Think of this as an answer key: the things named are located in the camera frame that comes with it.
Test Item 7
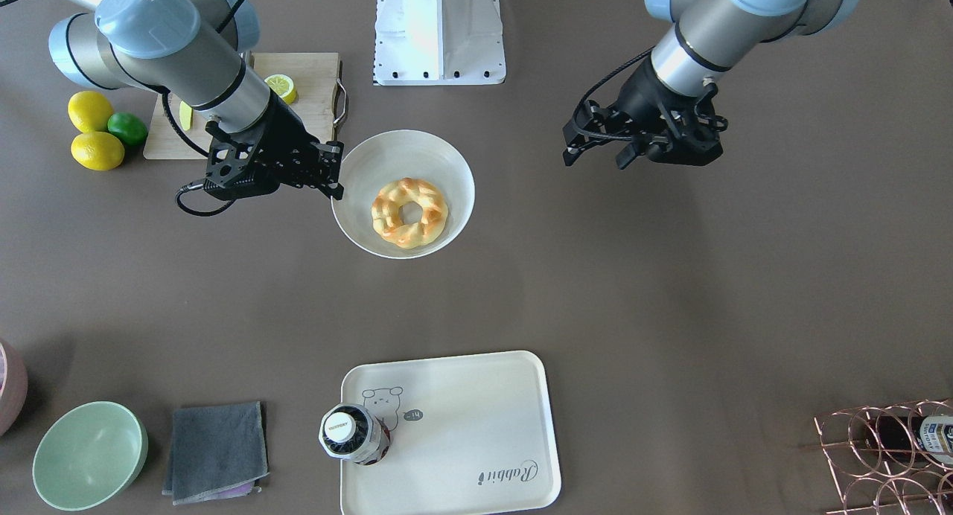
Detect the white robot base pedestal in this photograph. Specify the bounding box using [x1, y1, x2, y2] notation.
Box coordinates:
[372, 0, 507, 86]

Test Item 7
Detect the cream rabbit tray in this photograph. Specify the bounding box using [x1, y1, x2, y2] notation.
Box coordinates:
[340, 350, 562, 514]

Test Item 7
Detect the grey folded cloth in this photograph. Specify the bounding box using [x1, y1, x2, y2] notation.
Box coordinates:
[162, 402, 270, 505]

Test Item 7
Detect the copper wire bottle rack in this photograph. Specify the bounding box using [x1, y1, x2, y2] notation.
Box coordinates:
[813, 397, 951, 514]

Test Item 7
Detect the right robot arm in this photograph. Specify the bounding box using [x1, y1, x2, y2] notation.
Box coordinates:
[48, 0, 344, 204]

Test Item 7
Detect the mint green bowl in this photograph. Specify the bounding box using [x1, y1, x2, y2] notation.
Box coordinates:
[33, 402, 149, 511]

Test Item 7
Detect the dark sauce bottle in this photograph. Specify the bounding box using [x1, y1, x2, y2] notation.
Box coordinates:
[319, 403, 391, 465]

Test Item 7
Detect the upper yellow lemon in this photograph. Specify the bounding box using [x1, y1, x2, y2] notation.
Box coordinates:
[67, 90, 115, 134]

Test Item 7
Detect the braided donut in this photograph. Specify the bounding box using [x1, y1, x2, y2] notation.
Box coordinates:
[371, 177, 449, 249]

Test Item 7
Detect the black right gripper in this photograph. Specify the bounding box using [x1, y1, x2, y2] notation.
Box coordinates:
[203, 92, 344, 202]

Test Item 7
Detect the bottle lying in rack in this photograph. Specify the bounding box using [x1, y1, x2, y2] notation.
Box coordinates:
[867, 415, 952, 467]

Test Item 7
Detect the yellow plastic knife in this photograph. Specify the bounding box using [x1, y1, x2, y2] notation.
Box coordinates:
[178, 101, 194, 132]

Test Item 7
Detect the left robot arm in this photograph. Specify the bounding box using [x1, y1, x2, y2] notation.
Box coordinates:
[563, 0, 858, 169]

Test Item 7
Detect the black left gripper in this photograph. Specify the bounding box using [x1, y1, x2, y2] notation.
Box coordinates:
[562, 55, 728, 171]

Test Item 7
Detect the bamboo cutting board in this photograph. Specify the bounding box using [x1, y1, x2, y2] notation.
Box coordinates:
[142, 51, 341, 160]

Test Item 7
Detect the lower yellow lemon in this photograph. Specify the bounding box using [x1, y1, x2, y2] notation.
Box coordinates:
[71, 132, 125, 171]

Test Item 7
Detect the white plate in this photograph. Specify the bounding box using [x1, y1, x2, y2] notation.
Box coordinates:
[331, 129, 474, 258]

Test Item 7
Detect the green lime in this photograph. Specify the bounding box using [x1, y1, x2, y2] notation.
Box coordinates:
[106, 112, 149, 147]

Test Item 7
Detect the yellow lemon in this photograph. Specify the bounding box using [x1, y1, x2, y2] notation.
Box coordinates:
[67, 90, 115, 134]
[71, 132, 125, 171]

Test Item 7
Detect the halved lemon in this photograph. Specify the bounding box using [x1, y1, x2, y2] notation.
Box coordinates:
[265, 74, 299, 105]

